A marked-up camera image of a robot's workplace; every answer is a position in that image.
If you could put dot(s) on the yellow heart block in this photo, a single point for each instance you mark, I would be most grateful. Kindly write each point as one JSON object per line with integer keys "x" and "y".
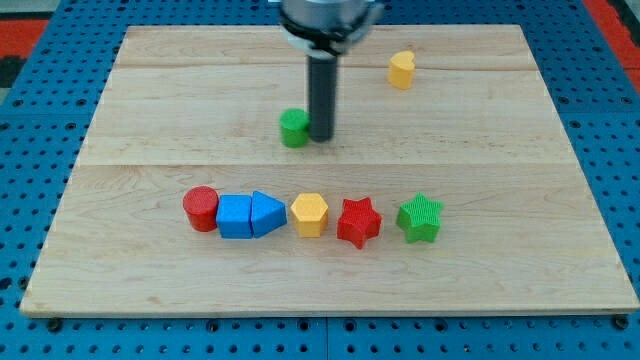
{"x": 401, "y": 70}

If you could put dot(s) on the yellow hexagon block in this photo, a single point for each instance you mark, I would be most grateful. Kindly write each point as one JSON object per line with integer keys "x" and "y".
{"x": 310, "y": 215}

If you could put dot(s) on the red star block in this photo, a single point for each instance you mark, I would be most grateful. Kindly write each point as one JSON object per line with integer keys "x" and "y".
{"x": 358, "y": 222}

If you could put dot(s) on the green cylinder block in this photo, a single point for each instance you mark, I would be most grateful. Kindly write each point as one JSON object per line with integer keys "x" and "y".
{"x": 294, "y": 124}

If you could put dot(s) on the blue triangular prism block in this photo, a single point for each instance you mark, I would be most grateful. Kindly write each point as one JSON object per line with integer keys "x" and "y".
{"x": 267, "y": 214}

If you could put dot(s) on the blue cube block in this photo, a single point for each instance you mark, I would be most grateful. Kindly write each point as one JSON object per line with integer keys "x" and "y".
{"x": 234, "y": 216}

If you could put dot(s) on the green star block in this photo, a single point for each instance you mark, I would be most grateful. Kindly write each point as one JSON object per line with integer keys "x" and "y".
{"x": 419, "y": 219}

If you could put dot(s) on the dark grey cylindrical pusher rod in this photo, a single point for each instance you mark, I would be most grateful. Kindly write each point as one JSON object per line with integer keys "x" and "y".
{"x": 322, "y": 88}

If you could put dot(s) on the red cylinder block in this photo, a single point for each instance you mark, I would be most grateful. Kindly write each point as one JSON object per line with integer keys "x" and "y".
{"x": 201, "y": 205}

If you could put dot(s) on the light wooden board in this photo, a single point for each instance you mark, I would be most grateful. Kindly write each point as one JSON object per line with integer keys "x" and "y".
{"x": 189, "y": 106}

